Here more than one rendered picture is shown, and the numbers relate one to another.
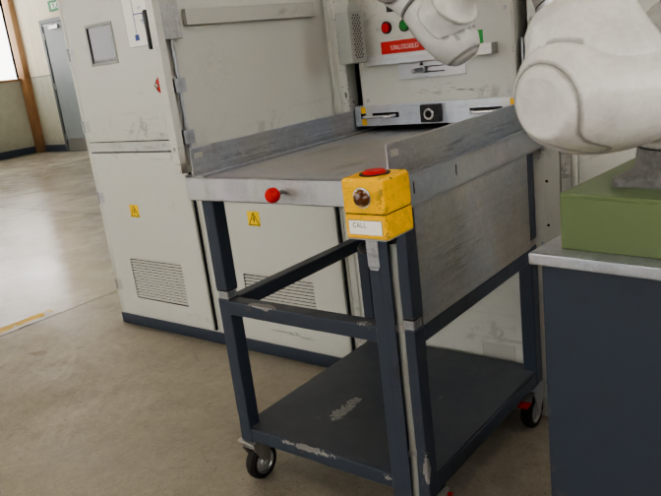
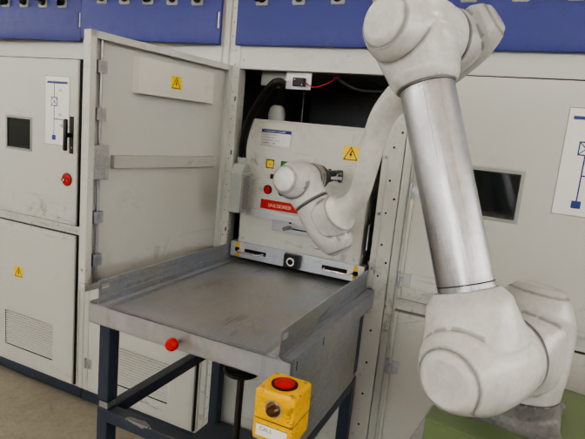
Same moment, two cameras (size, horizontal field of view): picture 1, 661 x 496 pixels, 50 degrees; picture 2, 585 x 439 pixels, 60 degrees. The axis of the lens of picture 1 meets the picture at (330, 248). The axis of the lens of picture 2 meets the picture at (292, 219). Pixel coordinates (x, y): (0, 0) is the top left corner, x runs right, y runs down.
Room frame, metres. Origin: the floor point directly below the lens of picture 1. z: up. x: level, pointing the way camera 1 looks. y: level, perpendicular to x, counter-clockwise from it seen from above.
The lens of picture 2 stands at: (0.27, 0.16, 1.36)
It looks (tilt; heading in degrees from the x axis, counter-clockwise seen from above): 10 degrees down; 345
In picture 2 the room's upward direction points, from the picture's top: 6 degrees clockwise
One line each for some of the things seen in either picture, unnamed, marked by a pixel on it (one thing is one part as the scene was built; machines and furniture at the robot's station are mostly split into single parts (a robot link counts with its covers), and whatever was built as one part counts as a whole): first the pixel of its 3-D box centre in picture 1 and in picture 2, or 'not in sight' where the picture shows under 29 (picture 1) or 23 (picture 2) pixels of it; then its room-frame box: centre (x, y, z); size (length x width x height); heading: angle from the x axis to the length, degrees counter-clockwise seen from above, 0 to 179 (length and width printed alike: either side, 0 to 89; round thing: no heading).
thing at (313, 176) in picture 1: (371, 160); (247, 303); (1.75, -0.13, 0.82); 0.68 x 0.62 x 0.06; 140
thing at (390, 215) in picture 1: (377, 204); (282, 408); (1.10, -0.08, 0.85); 0.08 x 0.08 x 0.10; 50
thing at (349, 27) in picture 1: (350, 31); (240, 187); (2.09, -0.13, 1.14); 0.08 x 0.05 x 0.17; 141
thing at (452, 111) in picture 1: (437, 111); (295, 259); (2.03, -0.35, 0.89); 0.54 x 0.05 x 0.06; 51
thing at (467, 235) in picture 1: (385, 296); (238, 409); (1.75, -0.13, 0.46); 0.64 x 0.58 x 0.66; 140
